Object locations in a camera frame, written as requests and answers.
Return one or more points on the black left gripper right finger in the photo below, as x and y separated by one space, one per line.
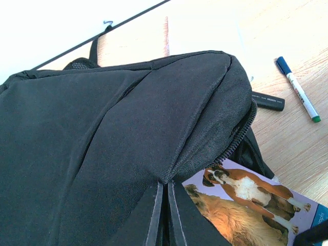
177 198

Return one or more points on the dog picture book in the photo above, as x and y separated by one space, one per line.
250 209

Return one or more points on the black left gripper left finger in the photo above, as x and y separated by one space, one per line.
151 238

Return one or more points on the black enclosure frame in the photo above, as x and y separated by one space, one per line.
79 22

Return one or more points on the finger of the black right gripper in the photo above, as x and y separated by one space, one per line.
312 236

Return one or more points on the blue cap white marker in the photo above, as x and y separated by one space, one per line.
287 72

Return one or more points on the green black highlighter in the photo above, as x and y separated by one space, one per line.
268 102

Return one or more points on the black student backpack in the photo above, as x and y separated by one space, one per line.
83 149

